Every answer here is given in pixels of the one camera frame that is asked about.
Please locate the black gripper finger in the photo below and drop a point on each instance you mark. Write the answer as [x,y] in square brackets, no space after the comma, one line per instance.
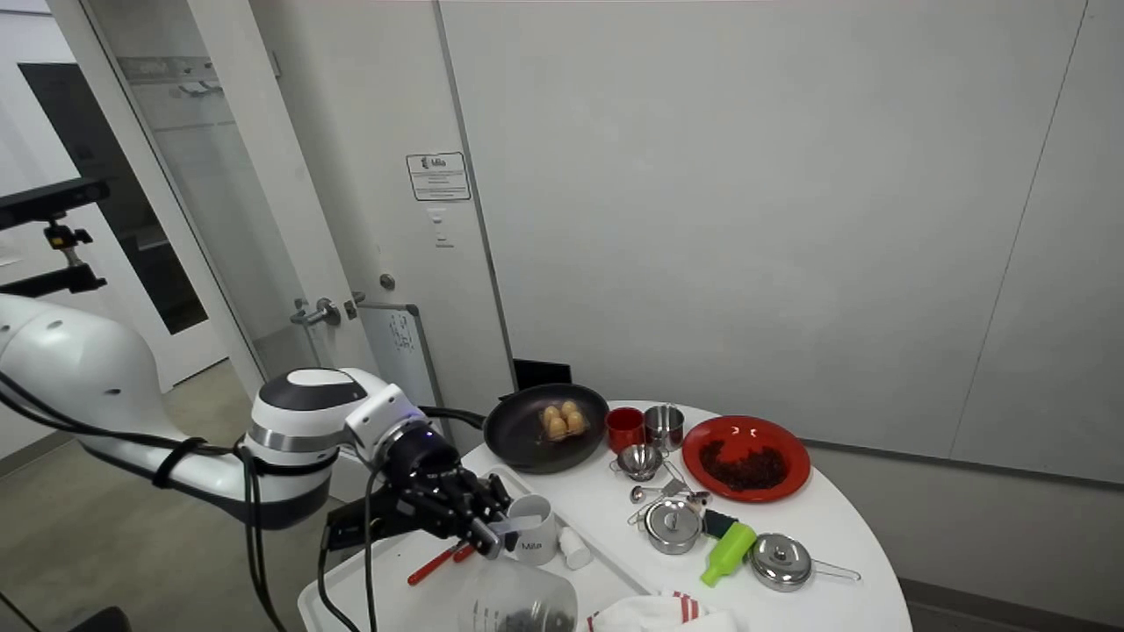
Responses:
[489,498]
[482,533]

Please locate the steel measuring spoon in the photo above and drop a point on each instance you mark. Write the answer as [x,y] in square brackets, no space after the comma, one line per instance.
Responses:
[660,492]

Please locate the wall notice sign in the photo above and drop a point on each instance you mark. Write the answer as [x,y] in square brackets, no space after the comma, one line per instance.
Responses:
[438,176]

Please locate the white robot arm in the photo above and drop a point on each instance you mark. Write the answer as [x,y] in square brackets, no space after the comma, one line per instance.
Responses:
[95,379]

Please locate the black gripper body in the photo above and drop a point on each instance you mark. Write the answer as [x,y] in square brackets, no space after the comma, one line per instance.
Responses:
[422,483]

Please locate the red handled utensil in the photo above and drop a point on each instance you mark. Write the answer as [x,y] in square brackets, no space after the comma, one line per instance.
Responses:
[452,554]

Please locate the red plate with food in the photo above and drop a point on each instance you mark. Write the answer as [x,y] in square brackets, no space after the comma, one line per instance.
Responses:
[747,456]

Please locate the red mug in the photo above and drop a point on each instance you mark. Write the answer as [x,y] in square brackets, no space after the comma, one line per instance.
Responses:
[626,427]

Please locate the small steel bowl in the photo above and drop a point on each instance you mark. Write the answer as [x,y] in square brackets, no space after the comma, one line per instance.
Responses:
[641,461]

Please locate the black frying pan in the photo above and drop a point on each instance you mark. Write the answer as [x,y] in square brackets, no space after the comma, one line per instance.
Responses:
[542,428]

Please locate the small steel lidded pot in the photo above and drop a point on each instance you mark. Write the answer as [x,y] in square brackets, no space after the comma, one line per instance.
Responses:
[784,563]

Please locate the white mug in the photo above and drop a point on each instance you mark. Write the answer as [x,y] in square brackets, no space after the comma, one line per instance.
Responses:
[531,530]

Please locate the steel cup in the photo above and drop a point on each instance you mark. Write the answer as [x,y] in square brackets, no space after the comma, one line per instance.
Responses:
[667,427]

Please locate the round steel tin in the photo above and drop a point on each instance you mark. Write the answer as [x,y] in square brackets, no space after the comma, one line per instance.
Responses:
[671,529]

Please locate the white plastic tray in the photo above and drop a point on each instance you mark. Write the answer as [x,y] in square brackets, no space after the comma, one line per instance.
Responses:
[372,591]

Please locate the white red striped cloth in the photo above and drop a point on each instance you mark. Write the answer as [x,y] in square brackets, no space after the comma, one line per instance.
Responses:
[661,613]

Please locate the clear plastic measuring jug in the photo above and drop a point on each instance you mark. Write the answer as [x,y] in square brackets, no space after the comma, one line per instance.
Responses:
[516,599]

